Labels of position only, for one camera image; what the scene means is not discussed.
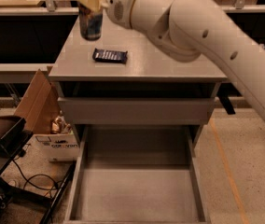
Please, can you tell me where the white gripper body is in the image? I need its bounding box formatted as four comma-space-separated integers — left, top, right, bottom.
106, 0, 135, 29

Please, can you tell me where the red bull can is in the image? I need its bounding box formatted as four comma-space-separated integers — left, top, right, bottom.
78, 3, 103, 41

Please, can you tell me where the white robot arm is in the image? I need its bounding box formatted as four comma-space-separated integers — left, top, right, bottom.
77, 0, 265, 121

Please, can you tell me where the grey drawer cabinet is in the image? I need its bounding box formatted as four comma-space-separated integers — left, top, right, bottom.
49, 18, 226, 146

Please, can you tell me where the open grey middle drawer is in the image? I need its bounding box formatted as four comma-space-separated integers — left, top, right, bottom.
63, 125, 211, 224

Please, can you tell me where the dark blue snack bar wrapper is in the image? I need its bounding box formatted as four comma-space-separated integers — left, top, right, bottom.
92, 49, 128, 63

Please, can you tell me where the brown cardboard box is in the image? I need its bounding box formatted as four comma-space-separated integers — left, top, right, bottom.
15, 70, 60, 134

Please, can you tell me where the white printed box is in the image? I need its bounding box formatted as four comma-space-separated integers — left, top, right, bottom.
34, 133, 80, 161

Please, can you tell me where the black cart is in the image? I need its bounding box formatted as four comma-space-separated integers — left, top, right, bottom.
0, 116, 75, 224

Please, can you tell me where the black cable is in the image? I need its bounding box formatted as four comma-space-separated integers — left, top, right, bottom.
11, 158, 65, 201

